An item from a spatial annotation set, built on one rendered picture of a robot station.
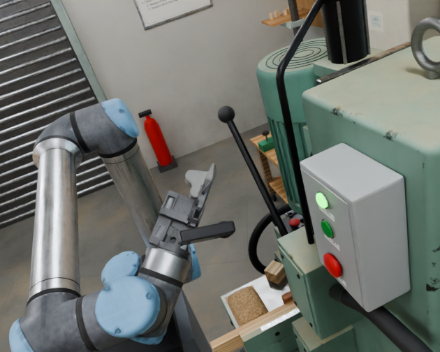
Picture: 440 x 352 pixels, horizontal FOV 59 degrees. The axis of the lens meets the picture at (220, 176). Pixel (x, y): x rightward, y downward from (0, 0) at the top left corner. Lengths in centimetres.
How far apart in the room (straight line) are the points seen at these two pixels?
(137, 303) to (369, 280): 35
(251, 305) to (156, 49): 296
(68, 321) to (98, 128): 54
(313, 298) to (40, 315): 42
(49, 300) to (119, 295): 13
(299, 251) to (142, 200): 69
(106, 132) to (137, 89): 271
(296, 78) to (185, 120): 328
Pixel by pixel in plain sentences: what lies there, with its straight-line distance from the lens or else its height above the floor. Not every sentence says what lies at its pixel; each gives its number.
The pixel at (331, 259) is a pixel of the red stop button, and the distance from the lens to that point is 48.
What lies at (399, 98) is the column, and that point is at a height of 152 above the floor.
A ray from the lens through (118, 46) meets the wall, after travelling 369.
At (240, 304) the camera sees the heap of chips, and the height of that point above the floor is 93.
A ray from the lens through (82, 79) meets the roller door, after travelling 370.
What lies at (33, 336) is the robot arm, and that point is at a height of 129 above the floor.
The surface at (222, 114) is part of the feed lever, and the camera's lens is 79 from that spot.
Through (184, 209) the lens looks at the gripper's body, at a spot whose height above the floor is 128.
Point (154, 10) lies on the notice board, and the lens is 366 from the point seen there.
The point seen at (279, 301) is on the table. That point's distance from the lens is 107.
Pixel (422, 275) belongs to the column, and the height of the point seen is 136.
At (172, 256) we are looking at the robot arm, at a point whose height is 124.
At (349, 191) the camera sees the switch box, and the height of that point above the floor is 148.
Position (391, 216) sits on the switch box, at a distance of 42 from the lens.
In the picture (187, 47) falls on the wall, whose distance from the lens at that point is 375.
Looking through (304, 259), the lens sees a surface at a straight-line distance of 59.
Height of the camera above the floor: 171
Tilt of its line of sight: 30 degrees down
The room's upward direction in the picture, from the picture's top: 19 degrees counter-clockwise
